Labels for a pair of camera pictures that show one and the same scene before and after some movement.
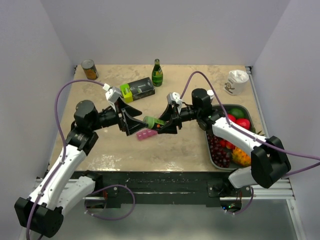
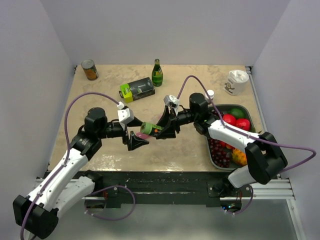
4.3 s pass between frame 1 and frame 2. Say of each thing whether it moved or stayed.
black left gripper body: moved
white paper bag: stayed
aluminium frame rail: stayed
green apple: stayed
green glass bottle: stayed
